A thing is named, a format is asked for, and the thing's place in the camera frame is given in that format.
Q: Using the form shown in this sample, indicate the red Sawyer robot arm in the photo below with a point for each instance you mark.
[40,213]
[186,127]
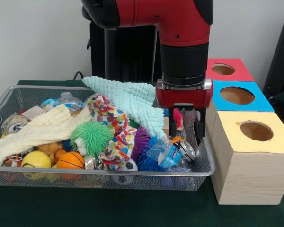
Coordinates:
[180,28]

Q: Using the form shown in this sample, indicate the colourful patterned cloth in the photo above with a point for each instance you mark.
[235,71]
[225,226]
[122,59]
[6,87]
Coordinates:
[114,127]

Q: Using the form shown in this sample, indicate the yellow smiley ball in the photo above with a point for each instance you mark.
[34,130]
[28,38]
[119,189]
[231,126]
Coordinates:
[35,161]

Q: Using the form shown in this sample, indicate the purple spiky ball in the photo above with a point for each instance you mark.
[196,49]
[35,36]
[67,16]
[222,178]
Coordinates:
[139,142]

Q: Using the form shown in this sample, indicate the orange toy basketball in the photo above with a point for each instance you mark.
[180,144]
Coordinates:
[70,161]

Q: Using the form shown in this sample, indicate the shallow clear mesh bin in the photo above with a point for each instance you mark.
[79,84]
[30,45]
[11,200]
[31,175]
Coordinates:
[201,165]

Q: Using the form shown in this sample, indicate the wooden box with three holes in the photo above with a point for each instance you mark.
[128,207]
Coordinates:
[251,175]

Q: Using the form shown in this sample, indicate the crushed clear water bottle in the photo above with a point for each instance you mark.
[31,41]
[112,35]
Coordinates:
[168,153]

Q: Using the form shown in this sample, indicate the red spiky toy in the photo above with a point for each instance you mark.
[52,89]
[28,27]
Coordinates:
[181,119]

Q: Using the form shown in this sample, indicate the crushed silver can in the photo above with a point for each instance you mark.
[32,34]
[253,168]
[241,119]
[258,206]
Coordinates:
[188,151]

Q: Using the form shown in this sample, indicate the blue spiky ball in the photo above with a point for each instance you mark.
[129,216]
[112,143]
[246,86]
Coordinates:
[147,161]

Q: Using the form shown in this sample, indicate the green spiky ball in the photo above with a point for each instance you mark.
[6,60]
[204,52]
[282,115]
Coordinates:
[91,137]

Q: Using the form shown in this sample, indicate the small orange toy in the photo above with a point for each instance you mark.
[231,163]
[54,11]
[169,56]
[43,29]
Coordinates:
[177,139]

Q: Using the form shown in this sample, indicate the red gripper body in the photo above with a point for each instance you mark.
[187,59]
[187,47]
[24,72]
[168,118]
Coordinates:
[184,98]

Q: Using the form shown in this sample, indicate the pale yellow cloth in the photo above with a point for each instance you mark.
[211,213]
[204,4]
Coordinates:
[42,127]

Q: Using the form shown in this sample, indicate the mint green cloth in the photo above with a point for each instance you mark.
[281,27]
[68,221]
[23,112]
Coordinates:
[128,97]

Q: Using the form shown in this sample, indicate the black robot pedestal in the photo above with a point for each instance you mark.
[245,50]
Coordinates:
[128,56]

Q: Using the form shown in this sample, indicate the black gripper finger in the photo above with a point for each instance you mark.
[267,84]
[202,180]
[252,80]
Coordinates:
[199,125]
[176,116]

